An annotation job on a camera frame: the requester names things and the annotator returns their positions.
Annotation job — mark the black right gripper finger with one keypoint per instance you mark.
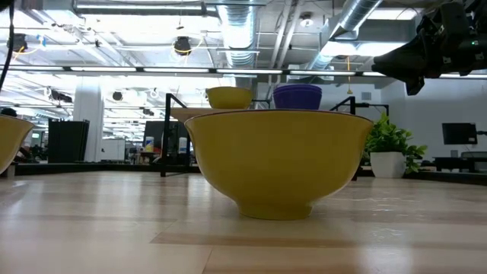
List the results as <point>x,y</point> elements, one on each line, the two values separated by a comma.
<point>415,85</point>
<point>399,62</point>

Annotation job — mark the blue plastic bowl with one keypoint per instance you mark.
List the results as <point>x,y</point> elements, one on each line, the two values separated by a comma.
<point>298,100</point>
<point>298,89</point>

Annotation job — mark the yellow bowl with leaf pattern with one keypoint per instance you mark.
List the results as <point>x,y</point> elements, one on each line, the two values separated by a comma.
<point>11,141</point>
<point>228,99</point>
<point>277,163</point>

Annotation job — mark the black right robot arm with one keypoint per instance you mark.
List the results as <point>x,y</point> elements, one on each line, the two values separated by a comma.
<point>480,57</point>

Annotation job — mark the black computer monitor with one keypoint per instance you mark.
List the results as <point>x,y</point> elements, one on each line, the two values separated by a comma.
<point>459,133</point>

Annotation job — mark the green plant in white pot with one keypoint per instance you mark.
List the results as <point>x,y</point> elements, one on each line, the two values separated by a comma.
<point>388,163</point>

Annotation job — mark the dark office desk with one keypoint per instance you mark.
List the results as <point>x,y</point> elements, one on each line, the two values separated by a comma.
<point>456,161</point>

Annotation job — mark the white wipes canister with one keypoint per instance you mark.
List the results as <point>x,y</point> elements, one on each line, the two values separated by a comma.
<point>149,144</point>
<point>182,145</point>

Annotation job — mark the long overhead light bar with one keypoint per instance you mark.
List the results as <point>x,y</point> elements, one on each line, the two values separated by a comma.
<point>102,69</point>

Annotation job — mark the black cabinet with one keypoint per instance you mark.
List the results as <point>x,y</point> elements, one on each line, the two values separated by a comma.
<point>68,141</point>

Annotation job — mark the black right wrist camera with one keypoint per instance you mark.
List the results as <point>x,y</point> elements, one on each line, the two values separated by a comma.
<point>454,21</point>

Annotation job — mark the silver ribbed ventilation duct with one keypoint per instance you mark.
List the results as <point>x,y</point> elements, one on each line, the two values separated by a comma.
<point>357,11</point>
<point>237,30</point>

